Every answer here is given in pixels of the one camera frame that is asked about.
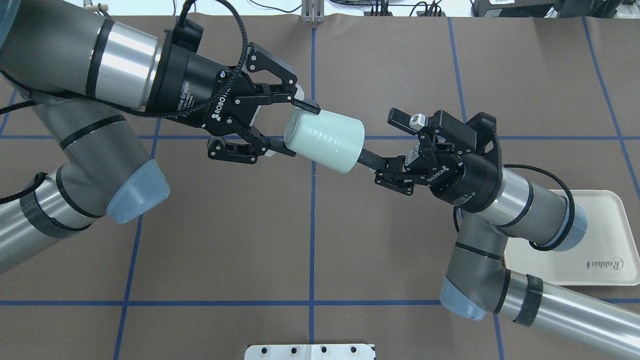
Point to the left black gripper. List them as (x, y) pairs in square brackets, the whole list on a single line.
[(187, 82)]

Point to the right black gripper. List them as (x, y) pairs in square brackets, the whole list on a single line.
[(472, 182)]

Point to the pale green cup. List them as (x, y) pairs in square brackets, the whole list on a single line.
[(330, 139)]

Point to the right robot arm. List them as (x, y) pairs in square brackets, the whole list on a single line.
[(477, 282)]

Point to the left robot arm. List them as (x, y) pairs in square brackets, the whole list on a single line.
[(82, 71)]

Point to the beige rabbit tray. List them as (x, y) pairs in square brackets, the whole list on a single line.
[(606, 256)]

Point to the black box device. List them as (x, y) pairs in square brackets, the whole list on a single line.
[(511, 8)]

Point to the aluminium frame post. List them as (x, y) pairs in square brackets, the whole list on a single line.
[(313, 11)]

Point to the black wire cup rack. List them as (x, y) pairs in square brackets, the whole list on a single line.
[(95, 8)]

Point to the white camera pillar stand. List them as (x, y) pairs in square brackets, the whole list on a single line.
[(327, 351)]

